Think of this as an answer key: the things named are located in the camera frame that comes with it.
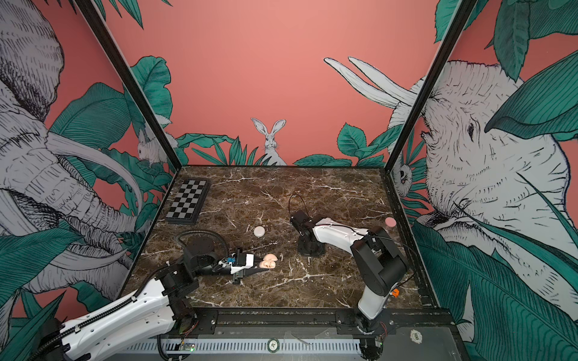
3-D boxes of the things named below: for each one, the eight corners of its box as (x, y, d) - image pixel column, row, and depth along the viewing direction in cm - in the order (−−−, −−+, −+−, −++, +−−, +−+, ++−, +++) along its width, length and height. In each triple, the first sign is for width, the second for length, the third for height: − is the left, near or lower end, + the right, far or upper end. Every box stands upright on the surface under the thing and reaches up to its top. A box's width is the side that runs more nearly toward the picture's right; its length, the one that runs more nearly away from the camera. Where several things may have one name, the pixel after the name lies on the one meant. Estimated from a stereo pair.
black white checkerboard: (168, 224, 100) (164, 219, 97) (185, 183, 116) (182, 178, 113) (197, 224, 101) (193, 219, 97) (210, 184, 116) (207, 178, 113)
